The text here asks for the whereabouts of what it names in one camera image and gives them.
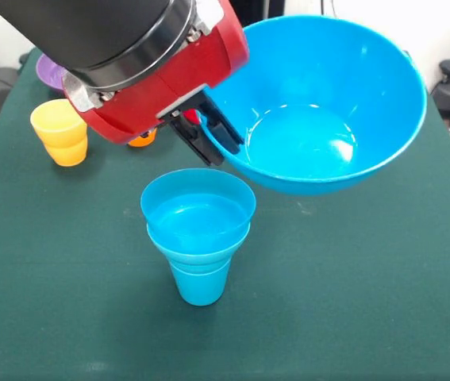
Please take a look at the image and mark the orange cup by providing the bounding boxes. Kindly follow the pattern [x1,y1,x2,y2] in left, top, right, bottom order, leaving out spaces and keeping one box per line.
[127,127,158,148]

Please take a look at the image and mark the purple bowl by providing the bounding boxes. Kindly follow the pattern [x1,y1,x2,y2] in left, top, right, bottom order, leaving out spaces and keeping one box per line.
[36,53,69,96]

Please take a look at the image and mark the yellow cup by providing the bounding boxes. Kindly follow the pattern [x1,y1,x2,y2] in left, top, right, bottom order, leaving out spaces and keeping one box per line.
[29,98,89,167]

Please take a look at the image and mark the large blue bowl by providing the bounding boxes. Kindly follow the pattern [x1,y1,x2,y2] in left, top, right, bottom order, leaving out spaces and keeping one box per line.
[200,14,429,196]

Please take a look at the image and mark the dark green tablecloth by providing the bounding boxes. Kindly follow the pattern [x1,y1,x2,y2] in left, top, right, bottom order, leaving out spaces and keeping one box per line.
[0,46,450,381]

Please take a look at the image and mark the black wall cable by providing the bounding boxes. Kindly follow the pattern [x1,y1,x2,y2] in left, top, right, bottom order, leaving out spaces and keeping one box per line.
[318,0,343,19]

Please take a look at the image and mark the shallow blue bowl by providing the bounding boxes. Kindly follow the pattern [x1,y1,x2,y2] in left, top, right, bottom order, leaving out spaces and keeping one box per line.
[140,167,258,256]

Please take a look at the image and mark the blue cup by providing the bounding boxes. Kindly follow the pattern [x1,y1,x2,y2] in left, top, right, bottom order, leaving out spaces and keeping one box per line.
[167,257,233,307]

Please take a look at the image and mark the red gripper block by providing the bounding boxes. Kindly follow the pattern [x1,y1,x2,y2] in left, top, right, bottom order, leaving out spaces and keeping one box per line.
[62,0,250,167]

